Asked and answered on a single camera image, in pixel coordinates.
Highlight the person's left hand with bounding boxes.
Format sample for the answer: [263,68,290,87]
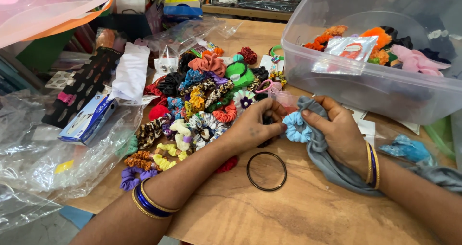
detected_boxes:
[225,98,289,155]

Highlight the person's right hand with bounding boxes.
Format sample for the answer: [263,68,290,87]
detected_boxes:
[301,95,369,175]

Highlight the black scrunchie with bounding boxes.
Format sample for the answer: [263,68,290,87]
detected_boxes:
[257,110,277,148]

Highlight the grey cloth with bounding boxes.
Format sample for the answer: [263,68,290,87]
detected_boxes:
[297,95,462,197]

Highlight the light blue scrunchie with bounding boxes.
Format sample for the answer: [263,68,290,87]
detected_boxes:
[282,111,313,144]

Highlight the white paper cards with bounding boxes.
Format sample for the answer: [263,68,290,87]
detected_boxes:
[341,104,421,147]

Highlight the white flower hair clip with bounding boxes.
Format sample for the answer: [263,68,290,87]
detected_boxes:
[233,90,257,113]

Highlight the blue bangle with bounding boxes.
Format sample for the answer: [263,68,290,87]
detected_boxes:
[134,182,176,218]
[368,142,378,188]

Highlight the pink net pouch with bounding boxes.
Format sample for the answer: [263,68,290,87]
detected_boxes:
[269,82,300,113]

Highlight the clear plastic storage box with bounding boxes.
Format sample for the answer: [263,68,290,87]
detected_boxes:
[281,0,462,126]

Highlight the pile of colourful scrunchies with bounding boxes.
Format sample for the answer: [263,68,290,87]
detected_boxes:
[120,46,289,192]

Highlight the clear packet with blue scrunchie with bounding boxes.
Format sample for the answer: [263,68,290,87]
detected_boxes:
[373,124,439,167]

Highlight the white card with beaded jewellery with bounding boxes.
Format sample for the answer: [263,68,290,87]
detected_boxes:
[259,54,287,87]

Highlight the green bangle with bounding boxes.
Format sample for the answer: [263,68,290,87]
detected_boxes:
[270,45,286,61]

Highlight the clear packet with red label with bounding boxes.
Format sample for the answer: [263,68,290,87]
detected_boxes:
[311,36,379,76]

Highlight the green plastic sheet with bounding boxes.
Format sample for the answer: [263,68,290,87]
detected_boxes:
[422,115,457,162]

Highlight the small clear packet with earrings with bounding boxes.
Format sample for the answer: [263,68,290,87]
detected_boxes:
[153,57,180,80]

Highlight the pink fabric scrunchie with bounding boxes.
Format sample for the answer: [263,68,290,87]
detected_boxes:
[390,45,451,77]

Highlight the orange fluffy scrunchie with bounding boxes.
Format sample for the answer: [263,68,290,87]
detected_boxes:
[360,27,392,51]

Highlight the clear plastic bag with packets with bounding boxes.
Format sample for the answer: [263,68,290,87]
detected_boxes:
[144,16,242,59]

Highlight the white paper sheet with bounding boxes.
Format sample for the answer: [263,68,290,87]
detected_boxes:
[108,42,151,105]

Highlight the blue toy box yellow pegs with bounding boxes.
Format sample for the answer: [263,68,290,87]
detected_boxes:
[163,0,203,22]

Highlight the blue cardboard box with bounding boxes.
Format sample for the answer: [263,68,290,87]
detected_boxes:
[58,94,119,146]

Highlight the black hair clip display card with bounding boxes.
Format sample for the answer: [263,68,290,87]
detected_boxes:
[41,46,123,129]

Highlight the pink hair clip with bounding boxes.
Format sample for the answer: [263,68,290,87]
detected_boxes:
[57,92,77,106]

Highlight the large crumpled clear plastic bag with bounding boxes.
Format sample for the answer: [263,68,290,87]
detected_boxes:
[0,90,146,202]

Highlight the green folder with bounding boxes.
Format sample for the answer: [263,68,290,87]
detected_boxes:
[16,28,77,73]

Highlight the pink and orange plastic bag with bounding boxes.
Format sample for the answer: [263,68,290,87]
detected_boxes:
[0,0,118,49]

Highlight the small crumpled clear plastic bag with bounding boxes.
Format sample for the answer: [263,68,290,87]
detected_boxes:
[0,184,64,235]

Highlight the pink ring hair tie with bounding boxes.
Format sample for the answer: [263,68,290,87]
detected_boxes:
[254,79,274,94]

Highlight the thin black ring hair tie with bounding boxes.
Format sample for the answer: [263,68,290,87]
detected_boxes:
[246,151,288,192]

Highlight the green fluffy hair tie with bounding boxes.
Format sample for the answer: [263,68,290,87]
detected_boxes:
[225,60,255,87]

